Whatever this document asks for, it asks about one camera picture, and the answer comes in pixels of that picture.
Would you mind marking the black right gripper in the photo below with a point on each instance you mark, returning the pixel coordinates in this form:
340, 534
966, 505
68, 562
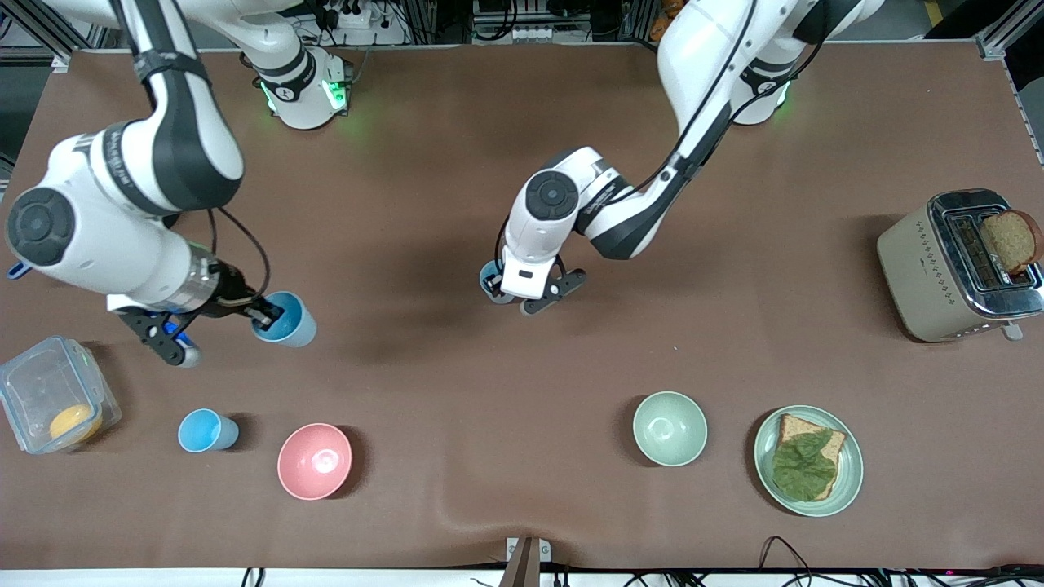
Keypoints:
231, 295

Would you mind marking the blue cup with white filling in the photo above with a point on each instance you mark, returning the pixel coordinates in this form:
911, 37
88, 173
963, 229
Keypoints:
506, 297

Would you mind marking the blue plastic cup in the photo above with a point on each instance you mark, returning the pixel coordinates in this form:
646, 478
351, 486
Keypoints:
204, 430
294, 326

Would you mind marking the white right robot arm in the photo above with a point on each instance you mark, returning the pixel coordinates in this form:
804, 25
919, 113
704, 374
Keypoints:
122, 244

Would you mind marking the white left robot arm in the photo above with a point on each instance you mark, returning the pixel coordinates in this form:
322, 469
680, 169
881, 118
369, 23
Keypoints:
701, 49

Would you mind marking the orange round food item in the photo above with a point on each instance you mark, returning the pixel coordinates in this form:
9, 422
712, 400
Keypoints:
73, 422

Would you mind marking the pink bowl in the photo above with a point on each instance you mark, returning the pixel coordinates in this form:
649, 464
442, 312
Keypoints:
314, 461

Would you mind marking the pale green bowl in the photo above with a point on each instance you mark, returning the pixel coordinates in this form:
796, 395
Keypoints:
670, 429

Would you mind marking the clear plastic storage box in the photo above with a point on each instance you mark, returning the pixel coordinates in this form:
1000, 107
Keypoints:
33, 391

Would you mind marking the brown bread slice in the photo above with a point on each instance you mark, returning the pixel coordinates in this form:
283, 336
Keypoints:
795, 425

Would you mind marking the bag of orange buns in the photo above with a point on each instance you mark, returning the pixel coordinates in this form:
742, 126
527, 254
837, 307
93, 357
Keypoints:
659, 31

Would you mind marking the green lettuce leaf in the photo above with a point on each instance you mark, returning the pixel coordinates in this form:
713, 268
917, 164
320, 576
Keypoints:
803, 469

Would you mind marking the white power strip with plugs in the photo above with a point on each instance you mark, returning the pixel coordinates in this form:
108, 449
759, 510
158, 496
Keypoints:
352, 15

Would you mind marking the pale green plate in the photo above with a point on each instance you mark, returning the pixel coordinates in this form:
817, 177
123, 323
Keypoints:
852, 469

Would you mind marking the beige steel toaster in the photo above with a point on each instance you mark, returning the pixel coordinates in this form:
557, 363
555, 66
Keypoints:
917, 277

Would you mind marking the brown toast slice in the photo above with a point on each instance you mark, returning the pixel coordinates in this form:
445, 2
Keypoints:
1011, 240

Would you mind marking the metal stand bracket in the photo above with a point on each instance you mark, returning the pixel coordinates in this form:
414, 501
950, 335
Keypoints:
528, 558

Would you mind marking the aluminium frame rail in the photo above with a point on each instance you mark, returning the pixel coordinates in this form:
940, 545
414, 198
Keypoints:
997, 47

